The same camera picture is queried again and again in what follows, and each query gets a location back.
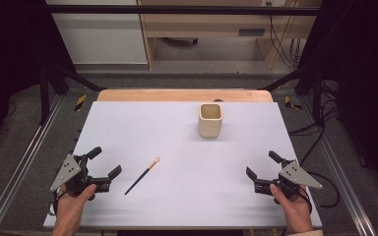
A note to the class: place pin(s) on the black horizontal frame bar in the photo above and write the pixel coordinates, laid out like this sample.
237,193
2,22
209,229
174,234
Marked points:
177,10

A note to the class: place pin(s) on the beige square pen holder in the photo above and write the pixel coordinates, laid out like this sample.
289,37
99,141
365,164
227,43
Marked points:
210,126

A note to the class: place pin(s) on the black metal frame stand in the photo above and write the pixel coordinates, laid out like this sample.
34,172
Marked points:
316,95
45,95

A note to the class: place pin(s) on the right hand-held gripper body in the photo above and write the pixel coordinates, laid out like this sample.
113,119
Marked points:
298,177

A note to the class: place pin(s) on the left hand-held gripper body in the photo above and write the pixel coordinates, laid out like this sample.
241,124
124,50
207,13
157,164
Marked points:
68,170

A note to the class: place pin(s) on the wooden table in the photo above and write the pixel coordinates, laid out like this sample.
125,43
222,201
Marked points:
177,95

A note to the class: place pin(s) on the white wall socket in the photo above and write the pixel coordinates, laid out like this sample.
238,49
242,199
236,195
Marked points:
274,3

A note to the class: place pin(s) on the aluminium floor rail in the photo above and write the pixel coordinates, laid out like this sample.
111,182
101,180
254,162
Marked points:
344,183
19,167

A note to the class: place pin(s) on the person's right hand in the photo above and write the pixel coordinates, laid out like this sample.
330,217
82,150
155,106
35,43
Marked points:
293,209

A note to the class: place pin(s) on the person's left hand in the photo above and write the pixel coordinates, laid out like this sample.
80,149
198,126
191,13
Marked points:
72,208

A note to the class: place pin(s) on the dark pen with orange end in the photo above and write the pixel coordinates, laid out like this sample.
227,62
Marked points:
141,177

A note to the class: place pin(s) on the white cabinet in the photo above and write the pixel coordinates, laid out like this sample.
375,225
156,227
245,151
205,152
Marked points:
101,39

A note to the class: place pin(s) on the light wooden desk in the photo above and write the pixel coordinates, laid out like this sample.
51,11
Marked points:
210,23

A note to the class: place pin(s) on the white board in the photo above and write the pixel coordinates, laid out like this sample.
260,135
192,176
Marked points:
190,183

